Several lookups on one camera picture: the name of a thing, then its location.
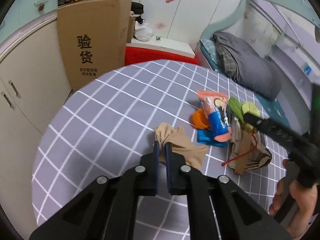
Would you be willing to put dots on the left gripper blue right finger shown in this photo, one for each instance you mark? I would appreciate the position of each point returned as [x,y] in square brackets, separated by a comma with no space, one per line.
[167,154]

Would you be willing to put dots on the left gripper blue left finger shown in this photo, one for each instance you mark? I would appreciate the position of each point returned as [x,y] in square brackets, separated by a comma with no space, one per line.
[155,173]

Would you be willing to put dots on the beige stocking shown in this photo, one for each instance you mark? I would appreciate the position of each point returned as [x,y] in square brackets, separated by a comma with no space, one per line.
[180,144]

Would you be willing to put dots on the orange plastic cup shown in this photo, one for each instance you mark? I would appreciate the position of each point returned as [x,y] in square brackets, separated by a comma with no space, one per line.
[200,120]

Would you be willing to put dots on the orange blue snack wrapper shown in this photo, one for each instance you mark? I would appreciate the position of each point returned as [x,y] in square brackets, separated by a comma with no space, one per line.
[214,105]

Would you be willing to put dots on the green fabric leaf item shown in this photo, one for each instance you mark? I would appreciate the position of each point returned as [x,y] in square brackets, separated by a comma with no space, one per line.
[239,109]

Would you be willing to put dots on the person's right hand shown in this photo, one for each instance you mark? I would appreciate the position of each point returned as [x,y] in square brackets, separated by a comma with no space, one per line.
[306,199]

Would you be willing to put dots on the blue plastic wrapper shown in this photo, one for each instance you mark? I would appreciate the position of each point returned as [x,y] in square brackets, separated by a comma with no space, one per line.
[205,136]

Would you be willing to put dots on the grey folded quilt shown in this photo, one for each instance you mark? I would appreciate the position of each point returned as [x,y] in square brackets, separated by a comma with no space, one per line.
[239,58]

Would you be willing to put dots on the red storage box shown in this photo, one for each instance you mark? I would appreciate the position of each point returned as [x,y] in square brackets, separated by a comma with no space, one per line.
[135,55]

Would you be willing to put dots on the white board on box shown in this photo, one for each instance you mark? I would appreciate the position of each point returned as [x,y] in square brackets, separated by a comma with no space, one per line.
[164,44]

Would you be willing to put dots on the white plastic bag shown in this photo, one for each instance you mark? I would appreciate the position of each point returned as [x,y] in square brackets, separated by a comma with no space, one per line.
[143,32]

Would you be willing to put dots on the large brown cardboard box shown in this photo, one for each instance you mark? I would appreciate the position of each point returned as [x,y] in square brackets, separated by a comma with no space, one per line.
[92,37]

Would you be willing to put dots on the white low cabinet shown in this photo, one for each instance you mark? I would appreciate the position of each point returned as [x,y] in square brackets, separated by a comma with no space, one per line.
[34,86]

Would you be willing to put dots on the black clothes behind box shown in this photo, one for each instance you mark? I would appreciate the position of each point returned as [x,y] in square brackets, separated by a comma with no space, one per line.
[138,10]

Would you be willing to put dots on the teal drawer unit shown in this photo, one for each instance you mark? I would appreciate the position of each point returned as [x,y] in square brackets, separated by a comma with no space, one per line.
[24,11]

